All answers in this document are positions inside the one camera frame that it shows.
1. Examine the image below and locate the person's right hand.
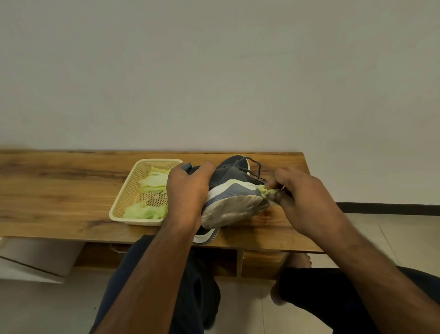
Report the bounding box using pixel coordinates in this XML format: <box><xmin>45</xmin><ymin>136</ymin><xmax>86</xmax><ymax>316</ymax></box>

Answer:
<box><xmin>264</xmin><ymin>167</ymin><xmax>351</xmax><ymax>245</ymax></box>

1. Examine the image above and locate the person's left hand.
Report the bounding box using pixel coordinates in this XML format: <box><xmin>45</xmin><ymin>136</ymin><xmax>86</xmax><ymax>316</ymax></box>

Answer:
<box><xmin>159</xmin><ymin>161</ymin><xmax>216</xmax><ymax>234</ymax></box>

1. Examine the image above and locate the grey shoelace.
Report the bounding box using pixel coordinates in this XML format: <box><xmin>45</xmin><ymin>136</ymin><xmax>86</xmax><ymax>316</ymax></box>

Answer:
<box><xmin>237</xmin><ymin>156</ymin><xmax>267</xmax><ymax>183</ymax></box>

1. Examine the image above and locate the person's right forearm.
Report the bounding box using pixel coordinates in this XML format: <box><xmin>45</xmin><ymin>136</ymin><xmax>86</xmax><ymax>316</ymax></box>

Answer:
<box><xmin>321</xmin><ymin>222</ymin><xmax>440</xmax><ymax>334</ymax></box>

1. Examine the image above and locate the person's left forearm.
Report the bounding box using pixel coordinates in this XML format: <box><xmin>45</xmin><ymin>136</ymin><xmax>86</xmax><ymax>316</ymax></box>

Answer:
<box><xmin>93</xmin><ymin>222</ymin><xmax>202</xmax><ymax>334</ymax></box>

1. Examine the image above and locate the cream plastic mesh basket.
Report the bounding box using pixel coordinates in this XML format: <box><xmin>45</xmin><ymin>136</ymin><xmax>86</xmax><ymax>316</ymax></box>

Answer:
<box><xmin>109</xmin><ymin>158</ymin><xmax>184</xmax><ymax>227</ymax></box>

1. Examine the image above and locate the dark baseboard strip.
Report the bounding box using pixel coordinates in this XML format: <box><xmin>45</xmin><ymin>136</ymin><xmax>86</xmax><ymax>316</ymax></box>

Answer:
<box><xmin>336</xmin><ymin>202</ymin><xmax>440</xmax><ymax>217</ymax></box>

